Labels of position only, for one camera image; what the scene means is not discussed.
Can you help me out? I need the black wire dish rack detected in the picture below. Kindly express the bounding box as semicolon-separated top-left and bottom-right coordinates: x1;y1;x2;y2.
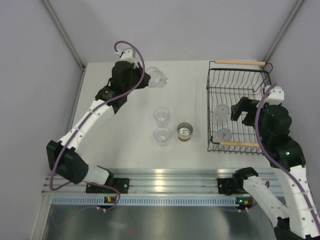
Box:
206;59;292;156

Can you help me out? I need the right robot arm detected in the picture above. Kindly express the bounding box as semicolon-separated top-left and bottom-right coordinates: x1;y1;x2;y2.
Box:
232;103;320;240

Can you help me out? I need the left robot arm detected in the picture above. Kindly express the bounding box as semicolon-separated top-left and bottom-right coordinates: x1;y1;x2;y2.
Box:
46;60;151;193

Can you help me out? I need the steel cup cork base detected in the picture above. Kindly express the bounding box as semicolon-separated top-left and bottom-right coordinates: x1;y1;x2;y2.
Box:
177;122;194;142

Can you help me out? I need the clear plastic cup bottom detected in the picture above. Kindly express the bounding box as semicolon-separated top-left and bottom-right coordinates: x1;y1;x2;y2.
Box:
153;127;172;147

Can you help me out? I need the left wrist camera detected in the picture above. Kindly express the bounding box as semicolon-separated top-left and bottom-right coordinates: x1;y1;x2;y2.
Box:
115;48;136;64

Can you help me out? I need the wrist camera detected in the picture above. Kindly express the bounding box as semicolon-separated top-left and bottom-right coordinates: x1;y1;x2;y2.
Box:
264;86;285;105
115;48;136;64

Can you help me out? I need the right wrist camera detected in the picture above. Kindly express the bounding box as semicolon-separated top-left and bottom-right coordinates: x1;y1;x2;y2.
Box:
264;86;285;105

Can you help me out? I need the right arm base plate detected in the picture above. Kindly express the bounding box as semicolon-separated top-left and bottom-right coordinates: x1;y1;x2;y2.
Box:
217;178;247;196

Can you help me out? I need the slotted grey cable duct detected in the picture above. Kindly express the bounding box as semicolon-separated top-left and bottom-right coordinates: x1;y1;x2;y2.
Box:
51;195;249;207

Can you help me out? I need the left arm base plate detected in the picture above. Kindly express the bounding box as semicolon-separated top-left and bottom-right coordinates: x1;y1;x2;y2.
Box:
85;177;130;194

